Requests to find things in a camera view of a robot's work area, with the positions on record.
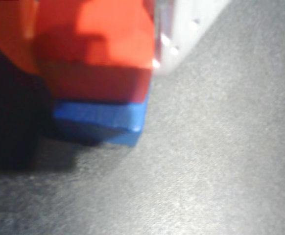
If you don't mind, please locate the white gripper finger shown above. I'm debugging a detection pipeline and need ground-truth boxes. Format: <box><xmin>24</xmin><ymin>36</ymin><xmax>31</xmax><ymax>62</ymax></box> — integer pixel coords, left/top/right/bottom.
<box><xmin>152</xmin><ymin>0</ymin><xmax>232</xmax><ymax>76</ymax></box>

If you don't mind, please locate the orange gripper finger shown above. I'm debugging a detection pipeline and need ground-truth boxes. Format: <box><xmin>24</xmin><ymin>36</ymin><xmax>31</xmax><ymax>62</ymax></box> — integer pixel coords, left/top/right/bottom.
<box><xmin>0</xmin><ymin>0</ymin><xmax>40</xmax><ymax>75</ymax></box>

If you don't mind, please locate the red wooden cube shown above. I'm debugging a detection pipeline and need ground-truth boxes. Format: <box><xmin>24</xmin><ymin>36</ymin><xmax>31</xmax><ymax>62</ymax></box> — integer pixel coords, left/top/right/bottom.
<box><xmin>33</xmin><ymin>0</ymin><xmax>157</xmax><ymax>104</ymax></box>

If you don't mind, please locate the blue wooden cube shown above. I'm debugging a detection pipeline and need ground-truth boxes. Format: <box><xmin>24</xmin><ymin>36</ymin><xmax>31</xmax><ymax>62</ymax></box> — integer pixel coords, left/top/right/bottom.
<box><xmin>52</xmin><ymin>82</ymin><xmax>153</xmax><ymax>148</ymax></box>

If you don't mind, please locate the dark grey felt mat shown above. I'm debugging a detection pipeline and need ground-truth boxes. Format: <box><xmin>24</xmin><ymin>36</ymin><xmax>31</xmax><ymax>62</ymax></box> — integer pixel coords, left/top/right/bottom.
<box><xmin>0</xmin><ymin>0</ymin><xmax>285</xmax><ymax>235</ymax></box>

